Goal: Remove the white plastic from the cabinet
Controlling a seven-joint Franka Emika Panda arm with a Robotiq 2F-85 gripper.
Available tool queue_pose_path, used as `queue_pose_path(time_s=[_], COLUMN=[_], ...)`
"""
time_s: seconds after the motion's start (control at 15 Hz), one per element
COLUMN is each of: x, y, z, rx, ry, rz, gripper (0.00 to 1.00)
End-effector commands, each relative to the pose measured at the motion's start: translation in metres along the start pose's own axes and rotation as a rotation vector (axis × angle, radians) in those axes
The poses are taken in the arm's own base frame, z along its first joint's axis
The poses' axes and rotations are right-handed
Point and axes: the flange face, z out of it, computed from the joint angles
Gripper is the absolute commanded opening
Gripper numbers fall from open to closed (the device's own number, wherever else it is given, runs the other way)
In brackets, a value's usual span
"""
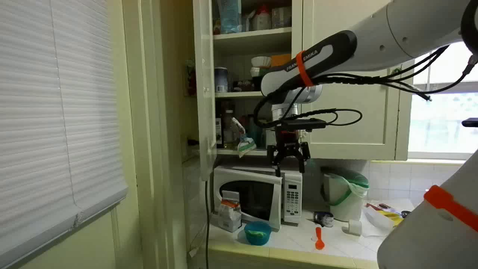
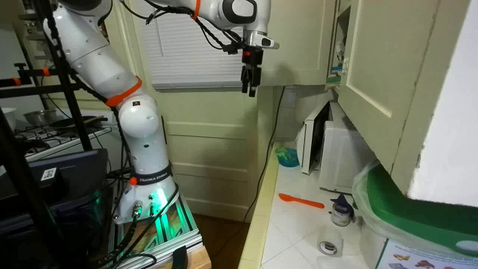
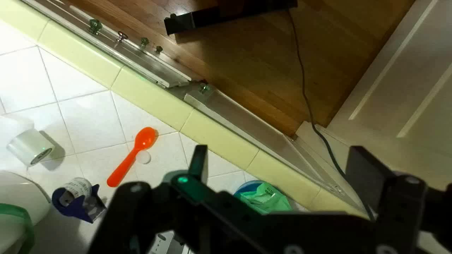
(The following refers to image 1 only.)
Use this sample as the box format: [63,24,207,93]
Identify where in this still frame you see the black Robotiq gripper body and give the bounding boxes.
[267,127,312,154]

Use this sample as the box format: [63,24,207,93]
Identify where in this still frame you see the white zip bag green stripe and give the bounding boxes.
[234,118,258,159]

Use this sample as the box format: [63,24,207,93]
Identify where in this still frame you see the cream closed cabinet door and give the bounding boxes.
[300,0,403,162]

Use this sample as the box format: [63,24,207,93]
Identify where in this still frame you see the cream open cabinet door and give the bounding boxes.
[191,0,218,183]

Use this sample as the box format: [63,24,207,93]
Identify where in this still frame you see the green and white tea box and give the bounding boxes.
[246,118,266,150]

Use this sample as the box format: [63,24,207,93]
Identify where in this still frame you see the white microwave oven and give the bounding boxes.
[212,165,305,232]

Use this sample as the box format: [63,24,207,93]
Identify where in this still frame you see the clear bottle with dark contents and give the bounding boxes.
[221,109,239,151]

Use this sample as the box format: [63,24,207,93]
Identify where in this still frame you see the white and orange carton box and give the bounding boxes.
[210,190,245,235]

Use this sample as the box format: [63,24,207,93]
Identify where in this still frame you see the blue plastic bowl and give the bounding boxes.
[242,220,273,247]

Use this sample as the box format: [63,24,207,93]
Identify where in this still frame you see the orange container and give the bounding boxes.
[267,53,293,69]

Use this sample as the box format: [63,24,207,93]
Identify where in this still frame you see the white stacked bowls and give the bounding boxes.
[249,55,273,70]

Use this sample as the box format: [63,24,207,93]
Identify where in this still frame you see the orange plastic spoon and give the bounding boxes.
[313,226,327,251]

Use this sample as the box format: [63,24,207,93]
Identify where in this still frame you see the small white plastic bottle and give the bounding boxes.
[342,220,364,236]

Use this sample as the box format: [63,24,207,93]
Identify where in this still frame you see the dark metal can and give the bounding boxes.
[213,66,230,96]

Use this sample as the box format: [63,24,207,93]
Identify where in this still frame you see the glass jar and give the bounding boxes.
[270,5,293,30]

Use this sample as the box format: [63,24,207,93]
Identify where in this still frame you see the white bottle with red cap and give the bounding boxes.
[249,3,273,32]

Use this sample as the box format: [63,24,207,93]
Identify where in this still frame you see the blue packet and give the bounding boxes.
[218,0,245,35]

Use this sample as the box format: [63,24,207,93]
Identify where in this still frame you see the kitchen window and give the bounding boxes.
[408,41,478,162]

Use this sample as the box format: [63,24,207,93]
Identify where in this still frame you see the white window blind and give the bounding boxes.
[0,0,130,268]

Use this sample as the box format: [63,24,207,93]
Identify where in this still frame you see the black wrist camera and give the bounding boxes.
[270,117,328,133]

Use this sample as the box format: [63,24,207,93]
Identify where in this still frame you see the black camera cable loop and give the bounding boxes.
[252,88,364,129]

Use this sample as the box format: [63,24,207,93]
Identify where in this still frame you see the orange strap on arm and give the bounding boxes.
[294,51,315,88]
[423,184,478,233]

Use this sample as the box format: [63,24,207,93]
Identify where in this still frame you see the cream kitchen wall cabinet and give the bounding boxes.
[191,0,415,163]

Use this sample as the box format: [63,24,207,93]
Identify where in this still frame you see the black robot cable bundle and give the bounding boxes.
[315,45,451,103]

